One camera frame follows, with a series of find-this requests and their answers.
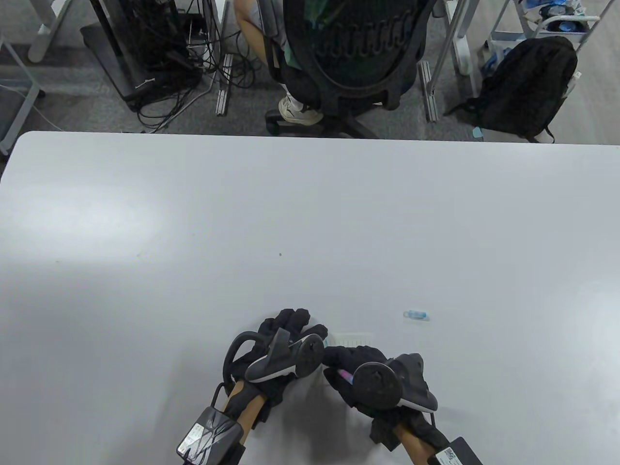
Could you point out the person's right hand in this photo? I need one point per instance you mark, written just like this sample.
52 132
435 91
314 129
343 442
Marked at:
348 358

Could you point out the person's left hand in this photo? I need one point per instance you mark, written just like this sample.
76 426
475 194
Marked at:
290 322

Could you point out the pink blue permanent marker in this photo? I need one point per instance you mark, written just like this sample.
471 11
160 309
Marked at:
345 376

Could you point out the white lined letter paper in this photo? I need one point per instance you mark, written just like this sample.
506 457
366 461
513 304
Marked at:
353 339

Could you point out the translucent blue marker cap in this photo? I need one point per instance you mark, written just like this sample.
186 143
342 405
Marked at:
415 315

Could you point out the person's right forearm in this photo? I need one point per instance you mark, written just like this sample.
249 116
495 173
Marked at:
416 448

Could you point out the person's left forearm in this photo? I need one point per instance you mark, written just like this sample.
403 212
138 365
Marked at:
247 411

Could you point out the grey right hand tracker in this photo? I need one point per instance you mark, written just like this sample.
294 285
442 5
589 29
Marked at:
378 382

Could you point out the grey hand tracker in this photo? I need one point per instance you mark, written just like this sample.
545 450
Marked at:
378 382
271 365

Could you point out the grey left hand tracker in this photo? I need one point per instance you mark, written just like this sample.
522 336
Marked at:
271 365

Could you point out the blue paper scrap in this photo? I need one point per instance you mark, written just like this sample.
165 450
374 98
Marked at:
478 133

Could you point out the black mesh office chair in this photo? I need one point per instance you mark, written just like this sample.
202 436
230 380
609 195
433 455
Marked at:
368 58

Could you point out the white desk leg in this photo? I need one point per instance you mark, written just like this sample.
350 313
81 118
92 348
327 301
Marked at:
462 48
46 34

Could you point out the black backpack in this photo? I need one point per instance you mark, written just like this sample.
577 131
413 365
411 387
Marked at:
528 87

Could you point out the white blue plastic bag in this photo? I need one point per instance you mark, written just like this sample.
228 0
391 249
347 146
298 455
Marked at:
491 60

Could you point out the white cart with items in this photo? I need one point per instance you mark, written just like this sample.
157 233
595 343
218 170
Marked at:
552 19

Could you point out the aluminium rail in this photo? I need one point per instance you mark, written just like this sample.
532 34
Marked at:
224 87
430 92

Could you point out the grey metal frame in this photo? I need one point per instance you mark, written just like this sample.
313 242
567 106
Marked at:
22 97

